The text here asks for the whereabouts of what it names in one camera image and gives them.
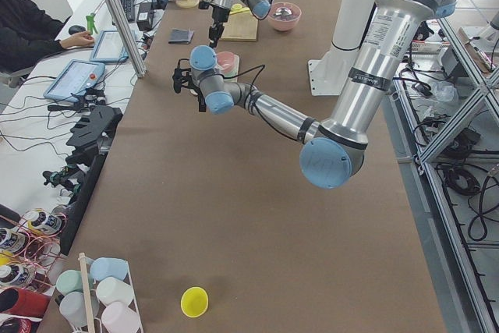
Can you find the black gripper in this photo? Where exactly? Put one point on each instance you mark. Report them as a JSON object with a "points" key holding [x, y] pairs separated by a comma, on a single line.
{"points": [[201, 96], [219, 15]]}

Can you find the cream rabbit tray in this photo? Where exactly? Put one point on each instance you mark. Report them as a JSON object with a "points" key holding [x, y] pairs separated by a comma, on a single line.
{"points": [[216, 69]]}

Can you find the large pink bowl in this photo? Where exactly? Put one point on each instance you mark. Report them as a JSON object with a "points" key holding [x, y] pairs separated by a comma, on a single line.
{"points": [[284, 16]]}

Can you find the grey folded cloth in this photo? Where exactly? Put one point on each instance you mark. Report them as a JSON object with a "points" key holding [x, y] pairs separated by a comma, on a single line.
{"points": [[179, 36]]}

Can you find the blue plastic cup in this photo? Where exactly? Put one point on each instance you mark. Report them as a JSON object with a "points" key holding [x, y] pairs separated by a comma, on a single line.
{"points": [[105, 267]]}

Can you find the yellow plastic cup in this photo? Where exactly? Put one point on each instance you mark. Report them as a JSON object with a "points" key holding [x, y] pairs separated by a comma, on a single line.
{"points": [[194, 302]]}

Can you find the black keyboard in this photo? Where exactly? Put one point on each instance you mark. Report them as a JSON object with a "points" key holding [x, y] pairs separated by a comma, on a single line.
{"points": [[128, 8]]}

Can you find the blue teach pendant far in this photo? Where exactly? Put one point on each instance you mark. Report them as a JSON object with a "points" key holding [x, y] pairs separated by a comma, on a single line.
{"points": [[109, 48]]}

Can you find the green plastic cup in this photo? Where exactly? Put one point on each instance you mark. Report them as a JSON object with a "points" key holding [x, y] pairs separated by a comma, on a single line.
{"points": [[69, 281]]}

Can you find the small pink bowl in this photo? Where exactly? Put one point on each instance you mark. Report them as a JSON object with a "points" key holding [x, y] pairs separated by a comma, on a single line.
{"points": [[227, 61]]}

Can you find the pink plastic cup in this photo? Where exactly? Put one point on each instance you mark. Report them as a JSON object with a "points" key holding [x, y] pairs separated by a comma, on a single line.
{"points": [[119, 318]]}

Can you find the white plastic cup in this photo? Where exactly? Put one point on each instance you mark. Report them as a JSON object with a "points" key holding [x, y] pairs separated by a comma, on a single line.
{"points": [[111, 290]]}

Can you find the wooden cutting board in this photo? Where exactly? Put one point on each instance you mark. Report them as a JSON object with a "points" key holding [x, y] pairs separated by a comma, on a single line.
{"points": [[241, 26]]}

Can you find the blue teach pendant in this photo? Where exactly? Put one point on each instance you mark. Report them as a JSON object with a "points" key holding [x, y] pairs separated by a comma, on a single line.
{"points": [[74, 80], [109, 48]]}

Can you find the green bowl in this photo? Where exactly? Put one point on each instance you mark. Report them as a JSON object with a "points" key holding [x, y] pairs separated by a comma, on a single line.
{"points": [[230, 74]]}

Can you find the blue teach pendant near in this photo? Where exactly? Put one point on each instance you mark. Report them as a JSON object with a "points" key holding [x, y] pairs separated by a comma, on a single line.
{"points": [[74, 80]]}

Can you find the black rack stand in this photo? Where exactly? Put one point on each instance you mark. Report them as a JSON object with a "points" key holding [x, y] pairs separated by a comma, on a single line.
{"points": [[87, 131]]}

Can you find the grey plastic cup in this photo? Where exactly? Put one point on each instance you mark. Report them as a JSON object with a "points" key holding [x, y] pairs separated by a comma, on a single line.
{"points": [[72, 308]]}

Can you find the person in black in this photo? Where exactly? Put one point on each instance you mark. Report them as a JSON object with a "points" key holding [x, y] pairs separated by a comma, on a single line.
{"points": [[29, 34]]}

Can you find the aluminium frame post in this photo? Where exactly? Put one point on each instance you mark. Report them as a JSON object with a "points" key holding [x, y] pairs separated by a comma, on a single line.
{"points": [[118, 16]]}

